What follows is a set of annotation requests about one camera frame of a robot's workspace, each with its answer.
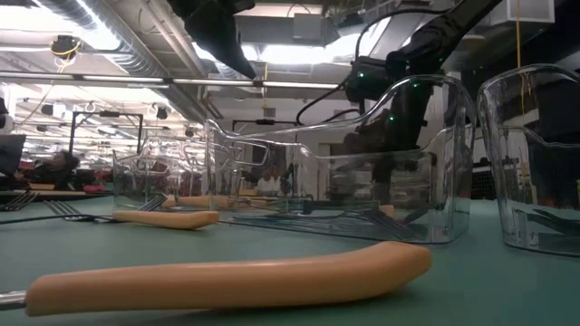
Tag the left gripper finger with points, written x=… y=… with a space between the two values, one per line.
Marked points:
x=231 y=31
x=206 y=36

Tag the clear plastic bin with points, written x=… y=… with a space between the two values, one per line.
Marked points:
x=136 y=181
x=453 y=158
x=507 y=181

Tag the black fork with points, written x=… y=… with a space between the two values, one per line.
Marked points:
x=20 y=202
x=550 y=216
x=557 y=226

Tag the grey ceiling box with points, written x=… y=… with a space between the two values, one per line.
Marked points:
x=308 y=29

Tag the long ceiling light strip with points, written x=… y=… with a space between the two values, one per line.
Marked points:
x=122 y=79

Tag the person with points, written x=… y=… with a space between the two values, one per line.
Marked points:
x=63 y=163
x=269 y=185

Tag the white ceiling unit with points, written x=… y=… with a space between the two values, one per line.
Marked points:
x=525 y=11

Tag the green table mat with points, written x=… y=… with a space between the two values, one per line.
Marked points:
x=453 y=290

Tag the black monitor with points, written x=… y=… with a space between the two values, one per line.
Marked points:
x=11 y=154

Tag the silver ventilation duct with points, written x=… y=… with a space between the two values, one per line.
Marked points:
x=136 y=54

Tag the black rig frame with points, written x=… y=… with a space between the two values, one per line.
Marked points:
x=109 y=114
x=265 y=121

